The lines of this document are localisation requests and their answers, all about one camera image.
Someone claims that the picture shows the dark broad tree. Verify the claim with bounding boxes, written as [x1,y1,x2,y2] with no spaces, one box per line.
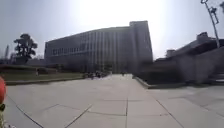
[13,33,39,64]

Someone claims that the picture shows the tall lamp post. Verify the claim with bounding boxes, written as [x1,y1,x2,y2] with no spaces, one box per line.
[200,0,222,49]

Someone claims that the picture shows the robot's own part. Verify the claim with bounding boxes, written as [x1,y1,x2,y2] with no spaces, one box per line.
[0,76,8,128]

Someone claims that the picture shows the grey concrete slab pavement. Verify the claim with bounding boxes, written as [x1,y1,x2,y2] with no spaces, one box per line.
[2,73,224,128]

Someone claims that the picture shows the dark trimmed hedge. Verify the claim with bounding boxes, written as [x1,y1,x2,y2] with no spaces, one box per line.
[135,61,179,85]

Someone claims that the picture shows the grass strip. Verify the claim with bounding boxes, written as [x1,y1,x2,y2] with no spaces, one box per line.
[0,71,84,82]

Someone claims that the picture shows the row of parked bicycles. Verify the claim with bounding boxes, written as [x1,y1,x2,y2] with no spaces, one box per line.
[82,70,113,80]

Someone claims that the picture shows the low grey stepped building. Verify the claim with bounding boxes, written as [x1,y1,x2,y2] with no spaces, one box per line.
[154,31,224,84]

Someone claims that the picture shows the large grey curved building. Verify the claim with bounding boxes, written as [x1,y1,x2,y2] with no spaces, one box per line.
[43,20,154,74]

